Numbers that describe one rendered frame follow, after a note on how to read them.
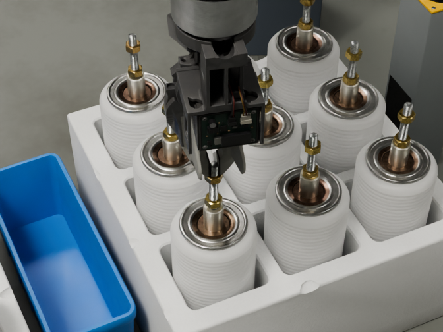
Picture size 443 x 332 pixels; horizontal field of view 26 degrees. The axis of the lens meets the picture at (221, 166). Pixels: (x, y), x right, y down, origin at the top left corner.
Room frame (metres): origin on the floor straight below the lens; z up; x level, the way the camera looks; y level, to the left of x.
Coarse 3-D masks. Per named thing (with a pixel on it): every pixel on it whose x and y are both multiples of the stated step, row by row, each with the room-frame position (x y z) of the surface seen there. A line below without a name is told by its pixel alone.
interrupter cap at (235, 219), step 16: (192, 208) 0.70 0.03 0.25; (224, 208) 0.70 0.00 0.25; (240, 208) 0.70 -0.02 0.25; (192, 224) 0.68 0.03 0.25; (224, 224) 0.68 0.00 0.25; (240, 224) 0.68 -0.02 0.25; (192, 240) 0.66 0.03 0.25; (208, 240) 0.66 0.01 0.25; (224, 240) 0.66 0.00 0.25; (240, 240) 0.66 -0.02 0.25
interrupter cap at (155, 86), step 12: (144, 72) 0.93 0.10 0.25; (120, 84) 0.91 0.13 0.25; (156, 84) 0.91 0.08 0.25; (108, 96) 0.89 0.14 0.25; (120, 96) 0.89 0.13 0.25; (144, 96) 0.89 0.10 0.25; (156, 96) 0.89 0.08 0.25; (120, 108) 0.87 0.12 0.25; (132, 108) 0.87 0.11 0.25; (144, 108) 0.86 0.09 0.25
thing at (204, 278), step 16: (176, 224) 0.68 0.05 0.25; (176, 240) 0.66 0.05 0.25; (176, 256) 0.66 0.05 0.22; (192, 256) 0.64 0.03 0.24; (208, 256) 0.64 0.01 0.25; (224, 256) 0.64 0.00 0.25; (240, 256) 0.64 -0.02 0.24; (176, 272) 0.66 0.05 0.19; (192, 272) 0.64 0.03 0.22; (208, 272) 0.64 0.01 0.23; (224, 272) 0.64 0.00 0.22; (240, 272) 0.64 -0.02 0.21; (192, 288) 0.64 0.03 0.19; (208, 288) 0.64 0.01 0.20; (224, 288) 0.64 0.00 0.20; (240, 288) 0.64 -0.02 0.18; (192, 304) 0.64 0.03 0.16; (208, 304) 0.63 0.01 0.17
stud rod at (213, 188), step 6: (216, 162) 0.69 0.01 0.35; (210, 168) 0.68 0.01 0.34; (216, 168) 0.68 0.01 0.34; (210, 174) 0.68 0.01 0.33; (216, 174) 0.68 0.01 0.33; (210, 186) 0.68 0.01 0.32; (216, 186) 0.68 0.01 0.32; (210, 192) 0.68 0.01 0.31; (216, 192) 0.68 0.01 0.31; (210, 198) 0.68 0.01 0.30; (216, 198) 0.68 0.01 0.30
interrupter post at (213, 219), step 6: (204, 204) 0.68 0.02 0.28; (222, 204) 0.68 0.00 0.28; (204, 210) 0.68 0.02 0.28; (210, 210) 0.68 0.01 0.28; (216, 210) 0.68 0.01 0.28; (222, 210) 0.68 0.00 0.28; (204, 216) 0.68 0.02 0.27; (210, 216) 0.67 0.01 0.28; (216, 216) 0.67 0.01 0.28; (222, 216) 0.68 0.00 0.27; (204, 222) 0.68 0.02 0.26; (210, 222) 0.67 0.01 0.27; (216, 222) 0.67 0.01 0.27; (222, 222) 0.68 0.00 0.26; (210, 228) 0.67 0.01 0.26; (216, 228) 0.67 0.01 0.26
